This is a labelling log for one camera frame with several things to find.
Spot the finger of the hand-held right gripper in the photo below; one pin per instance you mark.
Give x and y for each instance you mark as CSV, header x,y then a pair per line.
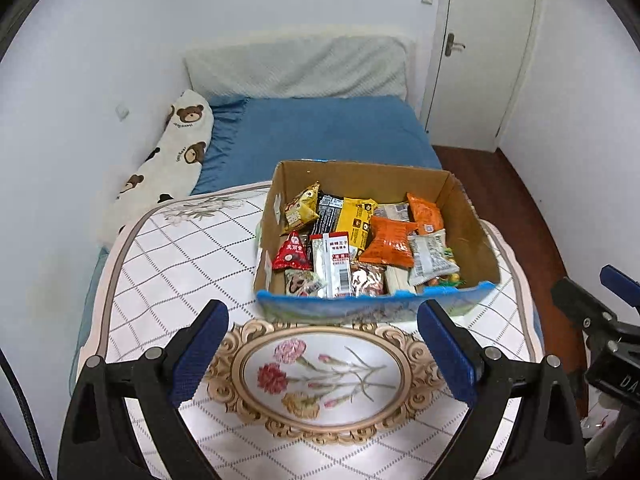
x,y
622,285
582,305

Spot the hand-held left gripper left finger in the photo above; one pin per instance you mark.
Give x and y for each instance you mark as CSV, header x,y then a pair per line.
x,y
200,350

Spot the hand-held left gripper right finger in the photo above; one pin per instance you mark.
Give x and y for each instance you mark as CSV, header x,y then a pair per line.
x,y
445,355

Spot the red white snack packet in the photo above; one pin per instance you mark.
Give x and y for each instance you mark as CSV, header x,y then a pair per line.
x,y
336,260

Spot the brown cardboard box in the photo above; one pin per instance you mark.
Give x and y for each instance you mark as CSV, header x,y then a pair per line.
x,y
370,177

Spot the colourful candy bag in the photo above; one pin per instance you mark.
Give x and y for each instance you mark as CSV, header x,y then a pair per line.
x,y
445,280

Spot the beige snack packet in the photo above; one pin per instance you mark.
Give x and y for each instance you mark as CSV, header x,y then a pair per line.
x,y
400,280

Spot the floral print table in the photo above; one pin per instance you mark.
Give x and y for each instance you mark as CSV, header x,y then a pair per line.
x,y
165,260

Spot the white green snack packet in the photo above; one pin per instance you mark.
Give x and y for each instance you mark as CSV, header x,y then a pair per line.
x,y
427,257

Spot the brown snack packet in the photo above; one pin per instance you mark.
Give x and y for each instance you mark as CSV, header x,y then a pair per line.
x,y
367,280

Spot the green bear snack packet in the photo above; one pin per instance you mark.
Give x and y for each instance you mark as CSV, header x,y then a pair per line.
x,y
300,282

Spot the large orange snack packet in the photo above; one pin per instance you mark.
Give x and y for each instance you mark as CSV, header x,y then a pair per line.
x,y
387,245

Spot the red triangular snack packet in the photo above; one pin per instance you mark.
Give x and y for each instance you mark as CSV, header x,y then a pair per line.
x,y
291,255

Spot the small orange snack packet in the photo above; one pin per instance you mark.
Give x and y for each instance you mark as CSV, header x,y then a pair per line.
x,y
425,212

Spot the grey snack packet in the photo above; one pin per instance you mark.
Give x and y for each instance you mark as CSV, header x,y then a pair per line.
x,y
392,210

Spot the yellow triangular snack packet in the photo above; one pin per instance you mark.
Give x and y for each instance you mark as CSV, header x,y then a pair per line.
x,y
300,210

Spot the black snack packet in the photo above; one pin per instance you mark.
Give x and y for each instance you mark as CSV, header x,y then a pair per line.
x,y
327,210

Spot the bear print pillow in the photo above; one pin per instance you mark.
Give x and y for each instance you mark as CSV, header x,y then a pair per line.
x,y
165,160

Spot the white door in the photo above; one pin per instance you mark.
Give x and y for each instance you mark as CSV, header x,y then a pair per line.
x,y
480,85

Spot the blue bed sheet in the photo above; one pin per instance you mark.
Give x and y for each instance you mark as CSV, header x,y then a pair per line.
x,y
325,125

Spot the white bed cushion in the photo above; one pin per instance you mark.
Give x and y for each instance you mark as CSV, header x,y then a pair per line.
x,y
300,67

